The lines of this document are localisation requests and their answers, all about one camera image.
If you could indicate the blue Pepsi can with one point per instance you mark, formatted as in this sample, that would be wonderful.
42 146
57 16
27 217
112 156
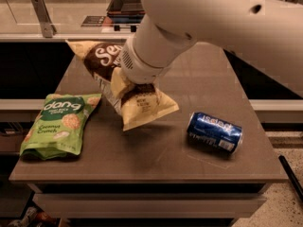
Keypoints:
214 132

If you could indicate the snack packets under table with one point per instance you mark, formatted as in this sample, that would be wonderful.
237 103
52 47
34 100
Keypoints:
34 218

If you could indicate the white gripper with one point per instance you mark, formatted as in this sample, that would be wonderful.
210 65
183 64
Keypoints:
137 67

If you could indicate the grey tray with orange rim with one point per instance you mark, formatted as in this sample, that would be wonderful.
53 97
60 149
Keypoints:
125 8

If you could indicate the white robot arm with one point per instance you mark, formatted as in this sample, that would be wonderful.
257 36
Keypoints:
268 34

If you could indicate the brown Sea Salt chip bag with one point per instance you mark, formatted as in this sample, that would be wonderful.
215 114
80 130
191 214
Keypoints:
142 105

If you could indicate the green Dang rice chip bag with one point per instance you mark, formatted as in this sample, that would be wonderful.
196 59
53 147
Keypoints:
58 129

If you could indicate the left metal glass bracket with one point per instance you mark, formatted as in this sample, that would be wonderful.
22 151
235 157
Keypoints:
47 27

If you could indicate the black rod on floor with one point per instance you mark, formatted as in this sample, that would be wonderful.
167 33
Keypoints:
294 181

